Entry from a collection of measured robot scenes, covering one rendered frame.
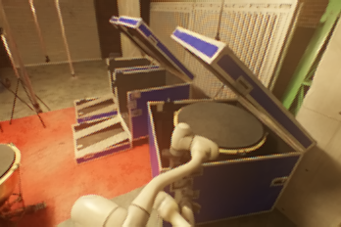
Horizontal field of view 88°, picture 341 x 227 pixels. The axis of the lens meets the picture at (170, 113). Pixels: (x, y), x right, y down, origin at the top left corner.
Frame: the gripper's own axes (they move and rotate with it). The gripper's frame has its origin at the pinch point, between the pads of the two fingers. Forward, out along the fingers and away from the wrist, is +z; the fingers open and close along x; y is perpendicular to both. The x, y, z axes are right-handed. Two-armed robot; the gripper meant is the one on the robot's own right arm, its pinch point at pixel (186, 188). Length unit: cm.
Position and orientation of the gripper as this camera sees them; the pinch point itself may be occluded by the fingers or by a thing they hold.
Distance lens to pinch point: 140.8
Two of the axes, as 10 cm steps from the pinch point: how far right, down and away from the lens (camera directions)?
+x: -2.9, 9.1, 2.9
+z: 1.2, -2.7, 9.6
